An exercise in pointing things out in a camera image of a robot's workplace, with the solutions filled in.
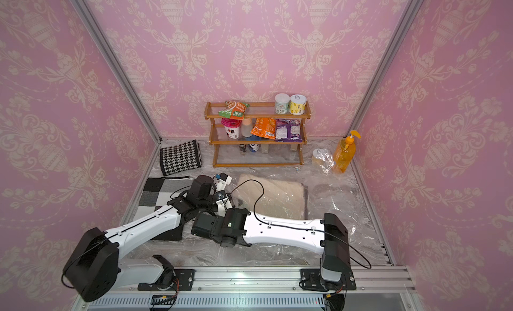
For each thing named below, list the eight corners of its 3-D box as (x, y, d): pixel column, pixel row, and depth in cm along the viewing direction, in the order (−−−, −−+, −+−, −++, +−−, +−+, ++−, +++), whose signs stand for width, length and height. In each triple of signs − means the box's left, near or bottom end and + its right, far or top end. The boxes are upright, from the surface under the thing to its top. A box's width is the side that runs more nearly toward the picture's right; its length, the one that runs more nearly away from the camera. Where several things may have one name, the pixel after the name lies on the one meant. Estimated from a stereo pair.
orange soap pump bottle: (330, 171, 107) (343, 144, 91) (334, 156, 114) (346, 128, 98) (343, 175, 105) (358, 148, 89) (346, 159, 112) (360, 132, 96)
